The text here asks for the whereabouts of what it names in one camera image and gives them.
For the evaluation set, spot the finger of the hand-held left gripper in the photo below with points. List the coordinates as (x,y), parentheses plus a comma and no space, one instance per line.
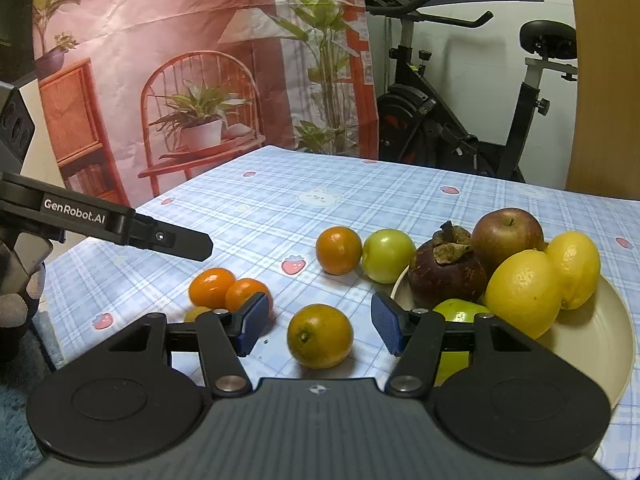
(175,240)

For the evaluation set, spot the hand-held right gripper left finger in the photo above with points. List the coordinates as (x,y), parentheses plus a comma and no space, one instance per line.
(254,322)

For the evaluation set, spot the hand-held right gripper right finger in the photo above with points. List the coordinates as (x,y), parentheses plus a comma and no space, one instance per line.
(387,322)

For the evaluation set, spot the small orange tangerine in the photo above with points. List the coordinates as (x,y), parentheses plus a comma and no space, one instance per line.
(245,292)
(212,287)

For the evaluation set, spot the greenish orange tangerine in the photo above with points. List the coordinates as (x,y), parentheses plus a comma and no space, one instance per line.
(320,335)

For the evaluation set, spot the green round fruit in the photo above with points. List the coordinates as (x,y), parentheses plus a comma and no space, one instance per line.
(389,255)
(460,310)

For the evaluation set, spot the dark purple mangosteen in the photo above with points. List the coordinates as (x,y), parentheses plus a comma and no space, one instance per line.
(445,275)

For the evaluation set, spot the yellow lemon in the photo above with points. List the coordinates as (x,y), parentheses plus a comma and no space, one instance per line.
(575,270)
(522,295)

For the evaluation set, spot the cream round plate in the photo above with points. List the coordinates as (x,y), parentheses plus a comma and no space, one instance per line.
(590,360)

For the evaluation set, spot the person's left hand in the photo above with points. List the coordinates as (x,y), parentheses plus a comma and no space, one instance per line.
(15,310)

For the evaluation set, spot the blue checked tablecloth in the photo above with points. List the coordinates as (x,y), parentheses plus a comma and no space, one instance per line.
(400,195)

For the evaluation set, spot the red apple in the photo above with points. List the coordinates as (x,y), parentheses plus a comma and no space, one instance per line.
(507,237)

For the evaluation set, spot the teal shaggy rug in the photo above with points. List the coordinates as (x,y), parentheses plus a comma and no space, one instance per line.
(20,400)

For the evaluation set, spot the black exercise bike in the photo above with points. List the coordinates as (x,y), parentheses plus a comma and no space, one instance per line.
(400,125)

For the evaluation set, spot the wooden board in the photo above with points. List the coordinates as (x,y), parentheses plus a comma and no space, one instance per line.
(605,85)

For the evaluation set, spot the printed wall backdrop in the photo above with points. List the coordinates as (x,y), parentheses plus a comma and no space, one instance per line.
(175,35)

